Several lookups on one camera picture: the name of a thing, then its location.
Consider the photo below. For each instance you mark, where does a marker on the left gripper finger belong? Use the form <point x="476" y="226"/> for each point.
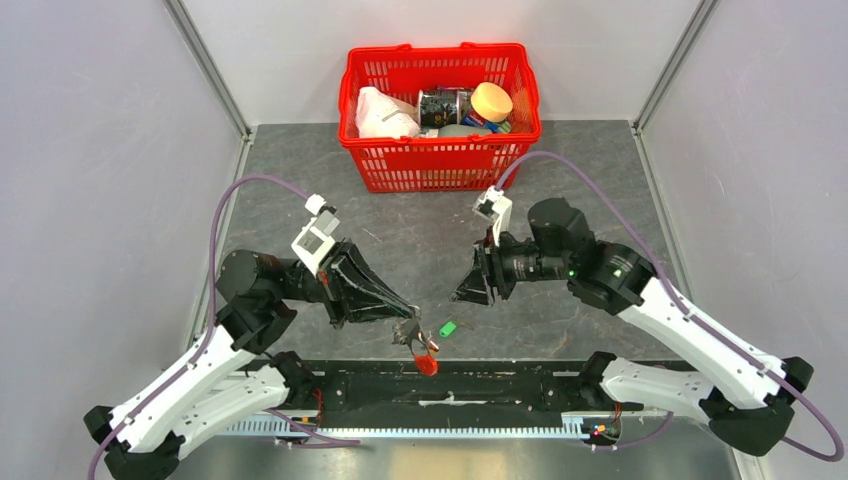
<point x="355" y="264"/>
<point x="371" y="299"/>

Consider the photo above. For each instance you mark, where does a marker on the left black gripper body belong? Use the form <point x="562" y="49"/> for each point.
<point x="329" y="283"/>

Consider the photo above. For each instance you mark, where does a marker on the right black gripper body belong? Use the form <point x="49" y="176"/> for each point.
<point x="495" y="259"/>

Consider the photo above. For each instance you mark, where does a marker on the green capped key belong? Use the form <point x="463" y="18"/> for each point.
<point x="451" y="328"/>

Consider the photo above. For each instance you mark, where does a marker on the keyring with red fob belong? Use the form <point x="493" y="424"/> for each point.
<point x="408" y="333"/>

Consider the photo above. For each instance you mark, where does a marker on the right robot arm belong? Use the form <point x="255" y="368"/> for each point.
<point x="743" y="395"/>

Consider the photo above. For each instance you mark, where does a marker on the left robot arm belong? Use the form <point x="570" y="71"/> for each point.
<point x="147" y="436"/>

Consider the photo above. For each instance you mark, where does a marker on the grey round lid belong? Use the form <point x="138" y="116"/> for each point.
<point x="462" y="131"/>

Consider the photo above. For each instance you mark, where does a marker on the white crumpled bag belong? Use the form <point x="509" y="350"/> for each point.
<point x="381" y="116"/>

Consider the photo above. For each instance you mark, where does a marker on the blue snack packet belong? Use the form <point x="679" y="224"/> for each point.
<point x="474" y="119"/>

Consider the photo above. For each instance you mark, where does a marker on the red plastic shopping basket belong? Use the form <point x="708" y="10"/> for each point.
<point x="389" y="165"/>

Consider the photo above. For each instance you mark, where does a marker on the black printed can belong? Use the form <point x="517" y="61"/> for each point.
<point x="437" y="108"/>

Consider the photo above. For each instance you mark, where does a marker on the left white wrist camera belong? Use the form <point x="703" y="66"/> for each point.
<point x="316" y="232"/>

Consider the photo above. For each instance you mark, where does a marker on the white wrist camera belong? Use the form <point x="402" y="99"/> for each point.
<point x="494" y="206"/>
<point x="316" y="232"/>

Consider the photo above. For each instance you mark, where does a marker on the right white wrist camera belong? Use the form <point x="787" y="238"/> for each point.
<point x="494" y="206"/>

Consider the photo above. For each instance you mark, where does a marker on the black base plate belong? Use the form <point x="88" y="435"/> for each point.
<point x="464" y="393"/>

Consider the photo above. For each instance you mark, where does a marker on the slotted cable duct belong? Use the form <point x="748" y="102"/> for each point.
<point x="266" y="425"/>

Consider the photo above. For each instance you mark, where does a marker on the left aluminium corner post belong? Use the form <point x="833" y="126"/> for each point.
<point x="203" y="58"/>

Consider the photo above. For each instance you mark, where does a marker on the aluminium corner post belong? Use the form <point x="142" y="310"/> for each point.
<point x="692" y="31"/>
<point x="203" y="58"/>

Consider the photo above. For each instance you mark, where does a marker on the right aluminium corner post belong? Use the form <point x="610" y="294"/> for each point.
<point x="692" y="31"/>

